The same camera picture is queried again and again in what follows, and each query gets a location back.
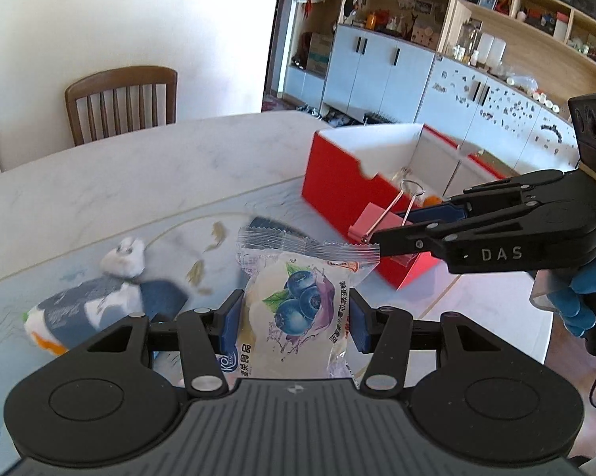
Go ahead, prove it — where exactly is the brown wooden chair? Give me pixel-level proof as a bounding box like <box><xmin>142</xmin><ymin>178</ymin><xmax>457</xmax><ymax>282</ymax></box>
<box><xmin>65</xmin><ymin>65</ymin><xmax>178</xmax><ymax>147</ymax></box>

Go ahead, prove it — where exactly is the printed cardboard box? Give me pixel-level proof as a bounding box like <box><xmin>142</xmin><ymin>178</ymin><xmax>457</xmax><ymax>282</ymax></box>
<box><xmin>305</xmin><ymin>34</ymin><xmax>333</xmax><ymax>77</ymax></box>

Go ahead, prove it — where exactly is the crumpled white tissue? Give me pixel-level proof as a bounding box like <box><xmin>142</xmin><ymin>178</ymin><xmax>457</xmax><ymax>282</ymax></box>
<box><xmin>101</xmin><ymin>237</ymin><xmax>147</xmax><ymax>278</ymax></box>

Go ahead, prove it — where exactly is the blueberry snack packet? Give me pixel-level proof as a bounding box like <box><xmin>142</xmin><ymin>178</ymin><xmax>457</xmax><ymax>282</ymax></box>
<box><xmin>236</xmin><ymin>225</ymin><xmax>380</xmax><ymax>380</ymax></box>

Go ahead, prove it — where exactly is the pink binder clip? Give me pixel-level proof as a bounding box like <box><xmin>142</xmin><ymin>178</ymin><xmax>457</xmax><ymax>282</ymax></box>
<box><xmin>348</xmin><ymin>178</ymin><xmax>427</xmax><ymax>266</ymax></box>

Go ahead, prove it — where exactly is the white marble desktop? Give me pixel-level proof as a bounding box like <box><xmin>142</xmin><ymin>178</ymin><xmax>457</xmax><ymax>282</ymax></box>
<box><xmin>0</xmin><ymin>111</ymin><xmax>551</xmax><ymax>388</ymax></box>

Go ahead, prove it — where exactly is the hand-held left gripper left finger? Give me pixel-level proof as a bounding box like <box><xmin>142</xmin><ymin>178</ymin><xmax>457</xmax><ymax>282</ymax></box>
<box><xmin>67</xmin><ymin>289</ymin><xmax>245</xmax><ymax>397</ymax></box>

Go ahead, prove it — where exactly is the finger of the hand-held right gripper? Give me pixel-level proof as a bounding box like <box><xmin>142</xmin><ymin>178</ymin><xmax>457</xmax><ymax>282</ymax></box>
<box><xmin>377</xmin><ymin>223</ymin><xmax>458</xmax><ymax>261</ymax></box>
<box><xmin>402</xmin><ymin>169</ymin><xmax>596</xmax><ymax>225</ymax></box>

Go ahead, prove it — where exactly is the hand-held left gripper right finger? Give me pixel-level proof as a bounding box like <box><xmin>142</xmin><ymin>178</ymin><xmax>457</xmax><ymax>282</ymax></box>
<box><xmin>350</xmin><ymin>290</ymin><xmax>524</xmax><ymax>393</ymax></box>

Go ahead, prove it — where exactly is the patterned door rug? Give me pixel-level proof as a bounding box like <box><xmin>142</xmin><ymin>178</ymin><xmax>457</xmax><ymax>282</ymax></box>
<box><xmin>262</xmin><ymin>96</ymin><xmax>299</xmax><ymax>112</ymax></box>

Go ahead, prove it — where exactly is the grey wooden wall cabinet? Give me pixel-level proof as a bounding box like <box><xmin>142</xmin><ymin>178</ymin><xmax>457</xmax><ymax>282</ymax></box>
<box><xmin>280</xmin><ymin>0</ymin><xmax>596</xmax><ymax>179</ymax></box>

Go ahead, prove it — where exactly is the red cardboard box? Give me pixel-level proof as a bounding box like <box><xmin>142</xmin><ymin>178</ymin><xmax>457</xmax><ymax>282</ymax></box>
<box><xmin>302</xmin><ymin>123</ymin><xmax>507</xmax><ymax>291</ymax></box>

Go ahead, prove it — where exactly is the blue white orange snack bag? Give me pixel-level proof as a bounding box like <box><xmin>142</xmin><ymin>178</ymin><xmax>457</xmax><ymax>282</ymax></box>
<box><xmin>23</xmin><ymin>278</ymin><xmax>190</xmax><ymax>358</ymax></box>

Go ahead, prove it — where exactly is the black shoe rack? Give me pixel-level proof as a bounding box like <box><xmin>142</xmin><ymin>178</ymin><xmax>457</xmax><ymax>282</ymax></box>
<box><xmin>364</xmin><ymin>111</ymin><xmax>402</xmax><ymax>126</ymax></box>

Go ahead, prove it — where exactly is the person's right hand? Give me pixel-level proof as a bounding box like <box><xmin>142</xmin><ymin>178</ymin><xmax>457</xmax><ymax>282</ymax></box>
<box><xmin>546</xmin><ymin>253</ymin><xmax>596</xmax><ymax>339</ymax></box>

